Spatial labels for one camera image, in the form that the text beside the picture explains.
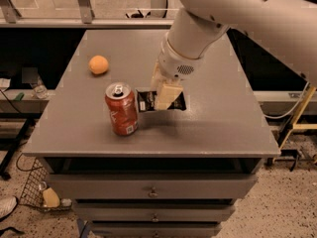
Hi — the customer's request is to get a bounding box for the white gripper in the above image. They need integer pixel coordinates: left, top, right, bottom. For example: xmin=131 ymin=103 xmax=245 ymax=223
xmin=151 ymin=34 xmax=204 ymax=110

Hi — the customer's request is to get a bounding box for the black rxbar chocolate wrapper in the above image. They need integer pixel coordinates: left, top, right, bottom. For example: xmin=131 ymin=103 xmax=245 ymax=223
xmin=136 ymin=89 xmax=186 ymax=112

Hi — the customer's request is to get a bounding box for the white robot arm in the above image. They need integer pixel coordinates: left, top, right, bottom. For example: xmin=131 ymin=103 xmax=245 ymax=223
xmin=151 ymin=0 xmax=317 ymax=110

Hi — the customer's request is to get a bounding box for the red coke can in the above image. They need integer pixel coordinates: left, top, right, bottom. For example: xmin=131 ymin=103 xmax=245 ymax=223
xmin=105 ymin=82 xmax=138 ymax=136

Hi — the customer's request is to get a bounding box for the orange fruit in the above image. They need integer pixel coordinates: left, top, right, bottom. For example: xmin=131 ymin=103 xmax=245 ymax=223
xmin=88 ymin=56 xmax=109 ymax=75

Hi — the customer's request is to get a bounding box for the grey drawer cabinet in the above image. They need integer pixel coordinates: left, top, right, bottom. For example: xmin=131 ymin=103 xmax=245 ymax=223
xmin=25 ymin=30 xmax=278 ymax=238

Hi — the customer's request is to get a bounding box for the clear plastic bottle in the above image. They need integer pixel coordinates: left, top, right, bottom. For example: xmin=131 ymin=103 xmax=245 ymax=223
xmin=31 ymin=77 xmax=49 ymax=99

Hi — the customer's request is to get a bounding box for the yellow metal stand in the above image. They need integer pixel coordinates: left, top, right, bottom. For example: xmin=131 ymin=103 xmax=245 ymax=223
xmin=265 ymin=85 xmax=317 ymax=173

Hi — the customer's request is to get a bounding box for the yellow bottle in basket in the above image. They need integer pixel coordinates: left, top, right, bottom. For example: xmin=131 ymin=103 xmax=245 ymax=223
xmin=39 ymin=181 xmax=60 ymax=208

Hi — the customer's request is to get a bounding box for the white shoe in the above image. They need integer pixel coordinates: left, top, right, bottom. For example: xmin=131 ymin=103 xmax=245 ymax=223
xmin=0 ymin=196 xmax=18 ymax=221

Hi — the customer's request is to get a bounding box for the wire basket on floor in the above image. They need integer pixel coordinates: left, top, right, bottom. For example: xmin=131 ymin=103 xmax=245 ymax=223
xmin=20 ymin=160 xmax=72 ymax=212

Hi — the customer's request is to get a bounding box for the metal railing frame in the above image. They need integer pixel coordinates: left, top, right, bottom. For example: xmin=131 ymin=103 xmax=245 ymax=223
xmin=0 ymin=0 xmax=180 ymax=28

